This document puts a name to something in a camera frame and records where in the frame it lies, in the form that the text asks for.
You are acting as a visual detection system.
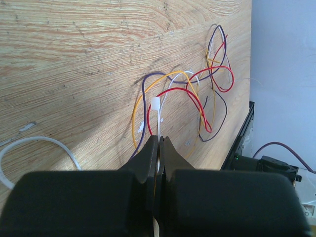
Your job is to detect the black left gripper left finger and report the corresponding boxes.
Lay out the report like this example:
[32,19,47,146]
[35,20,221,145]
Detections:
[0,136,158,237]

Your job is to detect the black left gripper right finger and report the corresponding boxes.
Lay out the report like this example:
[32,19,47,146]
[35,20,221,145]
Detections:
[159,138,311,237]

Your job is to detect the orange thin wire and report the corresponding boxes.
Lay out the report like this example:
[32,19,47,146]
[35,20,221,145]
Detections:
[132,49,223,158]

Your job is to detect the white zip tie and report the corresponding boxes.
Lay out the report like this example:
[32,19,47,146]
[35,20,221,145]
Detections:
[0,96,161,237]

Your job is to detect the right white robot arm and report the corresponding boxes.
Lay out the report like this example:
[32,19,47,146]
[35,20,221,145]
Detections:
[222,154,316,218]

